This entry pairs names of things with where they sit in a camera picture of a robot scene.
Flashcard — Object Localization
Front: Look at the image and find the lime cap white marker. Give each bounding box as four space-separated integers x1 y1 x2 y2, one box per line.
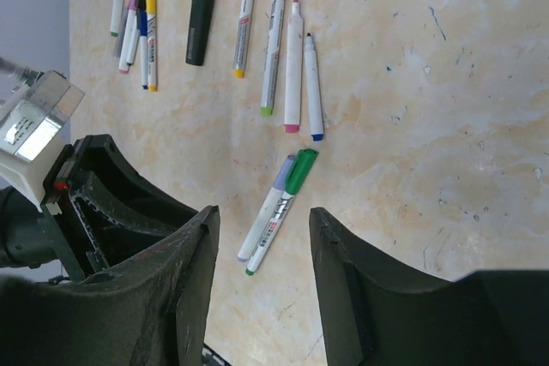
261 0 285 117

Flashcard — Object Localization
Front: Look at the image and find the pink cap white marker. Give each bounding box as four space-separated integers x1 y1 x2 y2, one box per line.
118 0 139 74

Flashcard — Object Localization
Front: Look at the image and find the grey transparent pen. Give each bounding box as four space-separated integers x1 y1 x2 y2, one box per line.
113 7 129 59

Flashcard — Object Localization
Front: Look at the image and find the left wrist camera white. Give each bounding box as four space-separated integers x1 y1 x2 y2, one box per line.
1 71 84 208

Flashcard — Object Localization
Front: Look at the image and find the dark green cap marker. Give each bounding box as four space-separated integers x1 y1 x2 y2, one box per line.
245 148 318 276

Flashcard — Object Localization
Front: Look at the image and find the black orange highlighter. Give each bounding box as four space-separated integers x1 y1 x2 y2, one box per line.
185 0 214 66

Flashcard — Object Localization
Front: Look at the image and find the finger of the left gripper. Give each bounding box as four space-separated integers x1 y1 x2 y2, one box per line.
69 172 177 269
94 135 198 229

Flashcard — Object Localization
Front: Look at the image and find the black cap white marker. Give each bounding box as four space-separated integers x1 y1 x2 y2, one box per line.
126 0 145 66

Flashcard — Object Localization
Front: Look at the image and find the lilac cap paint marker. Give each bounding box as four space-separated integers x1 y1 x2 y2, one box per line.
238 154 297 262

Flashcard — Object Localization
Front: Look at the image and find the blue cap white marker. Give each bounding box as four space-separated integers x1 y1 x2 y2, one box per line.
304 33 324 141

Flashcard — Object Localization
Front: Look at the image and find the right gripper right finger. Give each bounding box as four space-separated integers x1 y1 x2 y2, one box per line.
309 207 548 365

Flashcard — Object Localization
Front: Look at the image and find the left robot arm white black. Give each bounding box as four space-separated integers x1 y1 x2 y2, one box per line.
1 135 197 281

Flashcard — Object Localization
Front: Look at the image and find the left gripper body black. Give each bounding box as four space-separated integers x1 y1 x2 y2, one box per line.
41 135 108 280

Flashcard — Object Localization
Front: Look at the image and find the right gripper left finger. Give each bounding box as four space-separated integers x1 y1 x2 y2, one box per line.
1 206 220 365

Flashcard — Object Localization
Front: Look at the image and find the yellow marker pen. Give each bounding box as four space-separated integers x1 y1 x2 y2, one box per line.
233 0 254 79

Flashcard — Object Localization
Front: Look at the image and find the small blue cap marker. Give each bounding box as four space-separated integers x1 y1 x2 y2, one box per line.
137 9 148 90

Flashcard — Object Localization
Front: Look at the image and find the pink cap paint marker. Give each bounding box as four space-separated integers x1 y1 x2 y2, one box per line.
284 0 304 134

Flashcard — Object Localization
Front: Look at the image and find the yellow cap paint marker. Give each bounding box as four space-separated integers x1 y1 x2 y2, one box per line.
146 0 158 92

